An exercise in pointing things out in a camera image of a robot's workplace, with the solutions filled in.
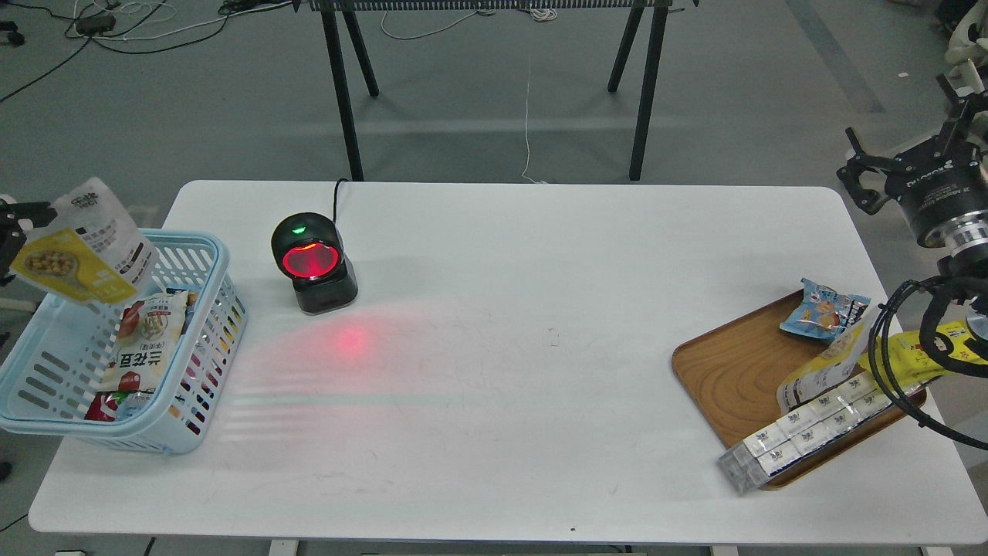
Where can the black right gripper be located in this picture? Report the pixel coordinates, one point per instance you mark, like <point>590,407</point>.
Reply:
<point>945,197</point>

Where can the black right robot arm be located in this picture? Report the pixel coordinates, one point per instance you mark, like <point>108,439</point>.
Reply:
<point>956,292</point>

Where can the light blue plastic basket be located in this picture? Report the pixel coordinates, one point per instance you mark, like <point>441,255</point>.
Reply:
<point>51,377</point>

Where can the blue cookie snack packet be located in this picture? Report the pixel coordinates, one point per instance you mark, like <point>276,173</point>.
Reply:
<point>824,314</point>

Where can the wooden tray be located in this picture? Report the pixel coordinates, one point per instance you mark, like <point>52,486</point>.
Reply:
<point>732,373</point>

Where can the black barcode scanner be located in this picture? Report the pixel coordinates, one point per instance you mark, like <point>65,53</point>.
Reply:
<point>308,249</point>

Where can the white red snack bag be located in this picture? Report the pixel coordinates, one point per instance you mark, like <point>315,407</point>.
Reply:
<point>147,340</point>

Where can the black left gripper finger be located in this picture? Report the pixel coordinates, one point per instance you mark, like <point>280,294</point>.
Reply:
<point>13,235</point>

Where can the yellow cartoon snack packet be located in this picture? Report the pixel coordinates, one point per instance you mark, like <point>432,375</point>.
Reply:
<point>913,367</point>

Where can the yellow white nut snack pouch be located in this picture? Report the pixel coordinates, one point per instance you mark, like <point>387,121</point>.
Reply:
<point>92,249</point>

